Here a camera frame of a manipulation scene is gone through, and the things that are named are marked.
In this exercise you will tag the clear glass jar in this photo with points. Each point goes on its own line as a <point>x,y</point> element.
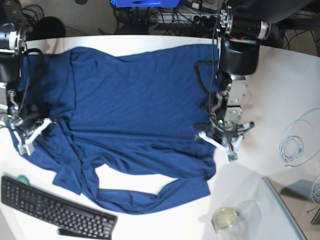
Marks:
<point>241,222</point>

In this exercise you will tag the black computer keyboard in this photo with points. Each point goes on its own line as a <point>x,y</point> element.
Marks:
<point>72,219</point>

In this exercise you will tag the black round stool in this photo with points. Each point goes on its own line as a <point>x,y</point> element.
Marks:
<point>49,27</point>

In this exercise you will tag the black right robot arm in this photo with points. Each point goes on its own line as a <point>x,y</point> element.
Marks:
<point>15,69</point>

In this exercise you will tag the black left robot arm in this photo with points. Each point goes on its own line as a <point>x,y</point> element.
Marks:
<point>240,28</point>

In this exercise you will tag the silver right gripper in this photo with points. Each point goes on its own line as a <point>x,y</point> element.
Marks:
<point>16,114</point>

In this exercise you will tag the green tape roll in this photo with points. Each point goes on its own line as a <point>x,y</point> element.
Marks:
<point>23,179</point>

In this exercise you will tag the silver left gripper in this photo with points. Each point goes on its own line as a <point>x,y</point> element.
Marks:
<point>226,109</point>

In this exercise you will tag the blue box with hole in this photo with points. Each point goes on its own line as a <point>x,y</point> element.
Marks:
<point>145,3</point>

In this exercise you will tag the white camera bracket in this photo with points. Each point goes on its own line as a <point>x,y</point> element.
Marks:
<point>31,137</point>
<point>226,140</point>

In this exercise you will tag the dark blue t-shirt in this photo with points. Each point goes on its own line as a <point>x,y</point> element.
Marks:
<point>135,114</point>

